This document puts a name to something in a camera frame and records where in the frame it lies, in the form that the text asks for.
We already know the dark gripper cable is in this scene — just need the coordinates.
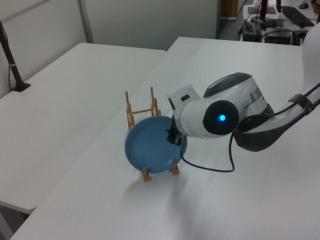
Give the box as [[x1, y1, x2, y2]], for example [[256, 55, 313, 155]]
[[179, 84, 320, 174]]

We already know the black camera stand with base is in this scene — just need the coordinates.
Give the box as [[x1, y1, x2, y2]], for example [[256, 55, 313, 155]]
[[0, 19, 32, 92]]

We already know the grey partition post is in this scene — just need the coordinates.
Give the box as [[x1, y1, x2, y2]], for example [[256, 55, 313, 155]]
[[77, 0, 95, 44]]

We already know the brown board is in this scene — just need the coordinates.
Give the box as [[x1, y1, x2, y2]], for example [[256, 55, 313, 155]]
[[247, 6, 276, 15]]

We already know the wooden plate rack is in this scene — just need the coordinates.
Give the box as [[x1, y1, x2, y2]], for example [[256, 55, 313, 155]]
[[124, 86, 180, 183]]

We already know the black keyboard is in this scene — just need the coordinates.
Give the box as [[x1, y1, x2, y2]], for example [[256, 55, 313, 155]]
[[281, 6, 315, 27]]

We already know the blue round plate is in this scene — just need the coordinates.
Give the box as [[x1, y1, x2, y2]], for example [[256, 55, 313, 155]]
[[124, 115, 188, 175]]

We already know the black monitor stand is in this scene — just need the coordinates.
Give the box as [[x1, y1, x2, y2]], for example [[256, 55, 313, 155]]
[[251, 0, 276, 30]]

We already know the small dark device box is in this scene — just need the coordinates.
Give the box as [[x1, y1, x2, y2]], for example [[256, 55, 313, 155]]
[[243, 21, 262, 42]]

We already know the black electronics box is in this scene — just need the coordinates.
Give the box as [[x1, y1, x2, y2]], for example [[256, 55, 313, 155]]
[[264, 29, 293, 45]]

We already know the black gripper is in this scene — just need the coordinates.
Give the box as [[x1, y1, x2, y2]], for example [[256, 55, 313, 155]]
[[166, 119, 182, 146]]

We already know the black table clamp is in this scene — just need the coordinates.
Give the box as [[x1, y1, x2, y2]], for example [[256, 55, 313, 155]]
[[292, 29, 308, 46]]

